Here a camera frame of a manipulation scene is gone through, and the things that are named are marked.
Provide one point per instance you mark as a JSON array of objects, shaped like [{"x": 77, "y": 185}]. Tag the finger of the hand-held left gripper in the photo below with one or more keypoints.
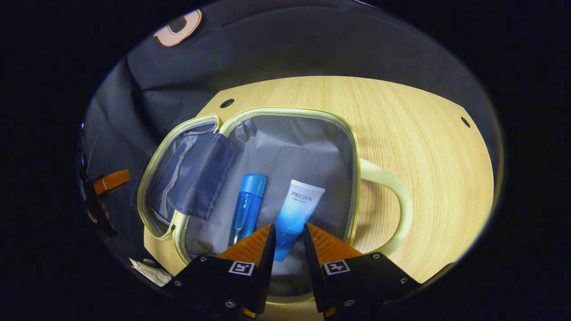
[{"x": 111, "y": 180}]

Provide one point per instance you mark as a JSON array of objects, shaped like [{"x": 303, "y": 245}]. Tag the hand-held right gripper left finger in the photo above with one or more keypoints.
[{"x": 263, "y": 267}]

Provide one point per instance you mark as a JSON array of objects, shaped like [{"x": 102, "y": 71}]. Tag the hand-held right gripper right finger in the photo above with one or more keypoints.
[{"x": 314, "y": 276}]

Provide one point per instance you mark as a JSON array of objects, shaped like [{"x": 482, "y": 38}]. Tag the blue toner bottle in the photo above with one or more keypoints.
[{"x": 247, "y": 205}]

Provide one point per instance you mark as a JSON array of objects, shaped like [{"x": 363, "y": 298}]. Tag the white blue cream tube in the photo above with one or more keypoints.
[{"x": 296, "y": 209}]

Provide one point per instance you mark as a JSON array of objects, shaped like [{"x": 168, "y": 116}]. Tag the cream yellow suitcase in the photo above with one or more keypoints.
[{"x": 294, "y": 151}]

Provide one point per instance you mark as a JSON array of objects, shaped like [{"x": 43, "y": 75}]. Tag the white crumpled paper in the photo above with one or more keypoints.
[{"x": 149, "y": 270}]

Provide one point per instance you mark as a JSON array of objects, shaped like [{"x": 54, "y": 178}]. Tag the black backdrop cloth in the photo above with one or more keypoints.
[{"x": 290, "y": 49}]

